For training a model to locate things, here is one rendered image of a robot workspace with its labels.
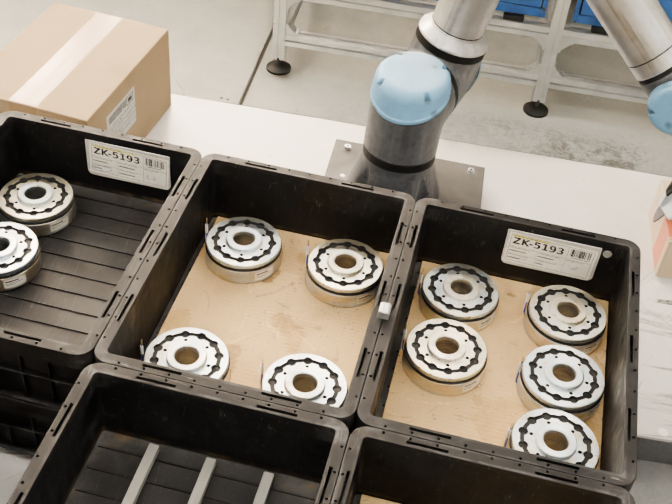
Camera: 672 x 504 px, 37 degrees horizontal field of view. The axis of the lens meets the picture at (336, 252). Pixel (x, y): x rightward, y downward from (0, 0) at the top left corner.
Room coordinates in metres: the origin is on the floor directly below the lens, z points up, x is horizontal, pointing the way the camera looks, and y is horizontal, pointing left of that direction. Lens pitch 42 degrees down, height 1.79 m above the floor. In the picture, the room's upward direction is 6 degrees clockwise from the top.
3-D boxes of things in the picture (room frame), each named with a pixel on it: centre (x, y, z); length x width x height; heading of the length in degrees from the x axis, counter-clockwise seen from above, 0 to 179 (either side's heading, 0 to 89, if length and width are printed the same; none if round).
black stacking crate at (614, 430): (0.85, -0.22, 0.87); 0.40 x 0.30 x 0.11; 171
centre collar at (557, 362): (0.84, -0.29, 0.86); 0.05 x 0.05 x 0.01
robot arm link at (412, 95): (1.31, -0.09, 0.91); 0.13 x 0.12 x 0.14; 160
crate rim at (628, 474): (0.85, -0.22, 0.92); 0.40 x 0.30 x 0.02; 171
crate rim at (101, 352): (0.90, 0.08, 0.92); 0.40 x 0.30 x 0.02; 171
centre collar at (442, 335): (0.86, -0.15, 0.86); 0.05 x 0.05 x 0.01
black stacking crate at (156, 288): (0.90, 0.08, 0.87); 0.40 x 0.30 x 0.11; 171
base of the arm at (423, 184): (1.30, -0.08, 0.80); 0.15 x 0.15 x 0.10
